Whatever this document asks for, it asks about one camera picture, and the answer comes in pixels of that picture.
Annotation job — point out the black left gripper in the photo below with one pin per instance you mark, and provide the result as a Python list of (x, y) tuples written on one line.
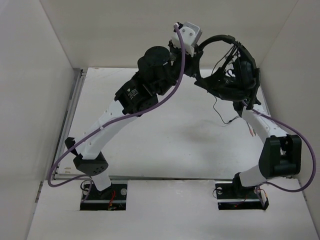
[(193, 61)]

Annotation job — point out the black over-ear headphones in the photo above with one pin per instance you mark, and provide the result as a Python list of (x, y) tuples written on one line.
[(238, 79)]

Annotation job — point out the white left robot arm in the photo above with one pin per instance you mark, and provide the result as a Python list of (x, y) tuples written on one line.
[(159, 73)]

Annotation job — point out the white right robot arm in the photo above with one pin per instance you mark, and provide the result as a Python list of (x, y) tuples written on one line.
[(280, 155)]

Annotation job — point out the white front cover board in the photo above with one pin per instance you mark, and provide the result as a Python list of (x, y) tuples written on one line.
[(169, 210)]

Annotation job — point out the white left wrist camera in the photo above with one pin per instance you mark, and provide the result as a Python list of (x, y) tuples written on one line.
[(190, 34)]

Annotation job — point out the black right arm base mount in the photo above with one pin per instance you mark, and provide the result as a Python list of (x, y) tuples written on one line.
[(248, 199)]

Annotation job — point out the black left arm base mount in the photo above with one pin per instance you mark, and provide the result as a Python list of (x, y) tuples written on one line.
[(112, 199)]

